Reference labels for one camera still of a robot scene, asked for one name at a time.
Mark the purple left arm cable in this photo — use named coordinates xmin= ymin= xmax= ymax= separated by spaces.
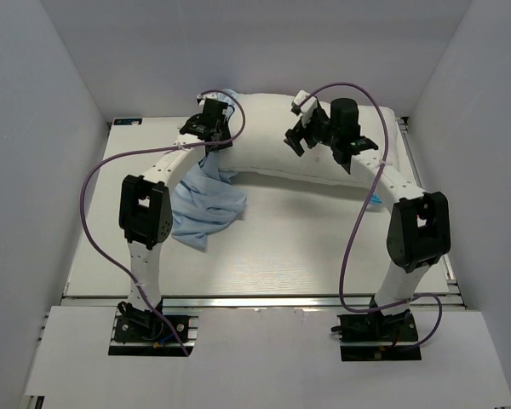
xmin=80 ymin=88 xmax=247 ymax=356

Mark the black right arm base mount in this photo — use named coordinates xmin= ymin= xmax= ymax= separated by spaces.
xmin=330 ymin=310 xmax=422 ymax=362

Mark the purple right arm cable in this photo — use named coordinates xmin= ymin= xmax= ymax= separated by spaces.
xmin=296 ymin=82 xmax=443 ymax=349

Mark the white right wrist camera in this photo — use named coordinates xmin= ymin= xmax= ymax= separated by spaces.
xmin=290 ymin=90 xmax=319 ymax=127

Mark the left blue corner label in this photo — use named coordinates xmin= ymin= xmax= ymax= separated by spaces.
xmin=112 ymin=118 xmax=142 ymax=126

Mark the white pillow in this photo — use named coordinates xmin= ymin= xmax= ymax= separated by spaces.
xmin=219 ymin=91 xmax=400 ymax=188

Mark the aluminium table front rail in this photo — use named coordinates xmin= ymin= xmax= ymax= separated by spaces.
xmin=60 ymin=292 xmax=465 ymax=309

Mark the light blue pillowcase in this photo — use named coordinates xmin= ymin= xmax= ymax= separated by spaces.
xmin=170 ymin=88 xmax=248 ymax=252

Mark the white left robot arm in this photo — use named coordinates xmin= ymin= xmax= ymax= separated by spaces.
xmin=119 ymin=99 xmax=233 ymax=340

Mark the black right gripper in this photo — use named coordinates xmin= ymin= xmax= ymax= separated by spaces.
xmin=284 ymin=107 xmax=340 ymax=157

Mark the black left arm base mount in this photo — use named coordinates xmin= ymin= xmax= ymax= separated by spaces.
xmin=108 ymin=309 xmax=198 ymax=358

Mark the blue white pillow tag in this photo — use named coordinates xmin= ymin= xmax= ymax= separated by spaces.
xmin=369 ymin=194 xmax=382 ymax=205

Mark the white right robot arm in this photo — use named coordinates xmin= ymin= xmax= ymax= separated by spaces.
xmin=284 ymin=91 xmax=451 ymax=340

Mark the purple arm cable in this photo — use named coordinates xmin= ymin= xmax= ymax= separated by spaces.
xmin=80 ymin=88 xmax=247 ymax=356
xmin=296 ymin=82 xmax=443 ymax=349

